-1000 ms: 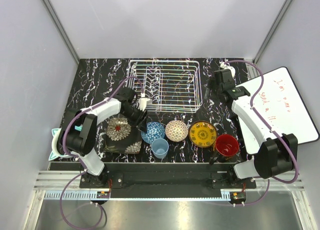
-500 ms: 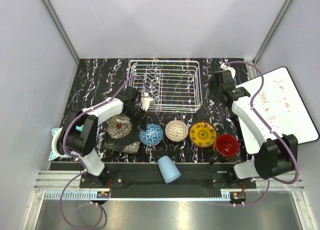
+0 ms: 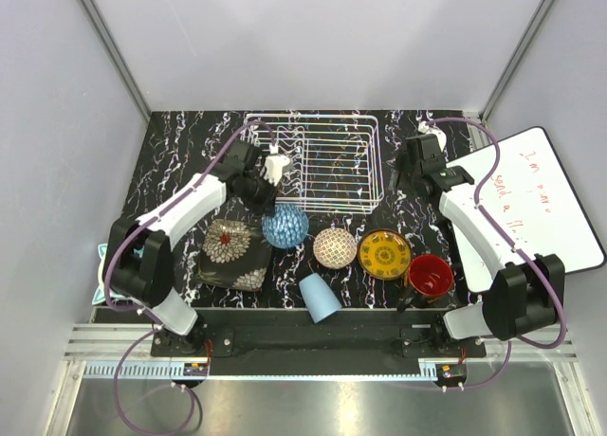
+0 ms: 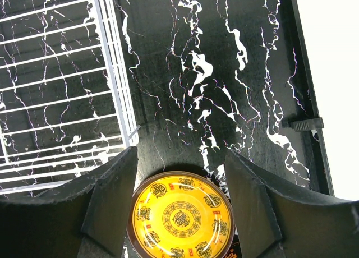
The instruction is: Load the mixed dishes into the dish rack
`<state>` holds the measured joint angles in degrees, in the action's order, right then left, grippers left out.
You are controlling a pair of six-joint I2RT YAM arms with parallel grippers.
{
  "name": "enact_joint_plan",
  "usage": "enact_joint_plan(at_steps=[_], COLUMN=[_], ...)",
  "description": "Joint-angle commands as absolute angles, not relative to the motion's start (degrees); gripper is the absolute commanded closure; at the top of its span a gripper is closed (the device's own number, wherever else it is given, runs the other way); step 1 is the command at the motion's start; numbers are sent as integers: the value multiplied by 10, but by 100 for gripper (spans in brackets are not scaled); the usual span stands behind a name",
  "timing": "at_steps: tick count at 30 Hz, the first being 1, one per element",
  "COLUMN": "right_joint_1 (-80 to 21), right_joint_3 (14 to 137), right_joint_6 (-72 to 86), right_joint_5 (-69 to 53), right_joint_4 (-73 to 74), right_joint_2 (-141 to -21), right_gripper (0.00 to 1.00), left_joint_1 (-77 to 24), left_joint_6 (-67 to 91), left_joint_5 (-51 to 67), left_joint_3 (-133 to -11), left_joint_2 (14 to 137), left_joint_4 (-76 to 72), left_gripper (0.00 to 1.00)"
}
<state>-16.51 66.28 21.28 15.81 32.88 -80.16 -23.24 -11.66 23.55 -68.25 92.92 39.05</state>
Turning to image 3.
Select blue patterned bowl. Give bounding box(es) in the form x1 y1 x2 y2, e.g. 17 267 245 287
262 204 309 249

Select white wire dish rack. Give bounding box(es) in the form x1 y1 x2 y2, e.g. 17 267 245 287
243 112 384 215

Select black floral square plate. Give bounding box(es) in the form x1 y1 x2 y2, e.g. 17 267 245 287
197 219 273 293

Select beige patterned bowl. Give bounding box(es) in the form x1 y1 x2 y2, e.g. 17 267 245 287
313 227 357 269

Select light blue plastic cup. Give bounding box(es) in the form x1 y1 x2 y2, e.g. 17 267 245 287
299 273 341 324

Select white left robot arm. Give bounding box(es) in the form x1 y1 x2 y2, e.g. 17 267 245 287
101 140 292 356

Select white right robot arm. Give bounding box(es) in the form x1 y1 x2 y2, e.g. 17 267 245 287
393 134 566 357

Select black marble pattern mat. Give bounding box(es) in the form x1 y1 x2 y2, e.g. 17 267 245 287
122 110 471 309

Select yellow patterned plate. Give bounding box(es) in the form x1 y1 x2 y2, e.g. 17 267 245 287
358 229 413 281

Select red and black mug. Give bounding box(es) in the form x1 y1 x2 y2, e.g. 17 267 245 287
396 254 454 313

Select white dry-erase board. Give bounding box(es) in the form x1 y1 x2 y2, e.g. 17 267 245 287
445 125 607 294

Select teal cat-ear headphones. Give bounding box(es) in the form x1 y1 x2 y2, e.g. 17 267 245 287
92 243 142 314

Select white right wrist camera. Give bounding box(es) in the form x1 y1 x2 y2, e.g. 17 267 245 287
417 120 447 152

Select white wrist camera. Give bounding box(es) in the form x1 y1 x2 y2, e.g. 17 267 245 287
417 120 447 152
262 144 293 187

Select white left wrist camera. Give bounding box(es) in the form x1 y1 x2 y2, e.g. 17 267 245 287
262 144 293 187

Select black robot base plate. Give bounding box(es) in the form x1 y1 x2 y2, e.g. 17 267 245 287
89 305 488 378

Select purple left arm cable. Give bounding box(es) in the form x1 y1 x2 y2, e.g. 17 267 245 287
103 120 278 435

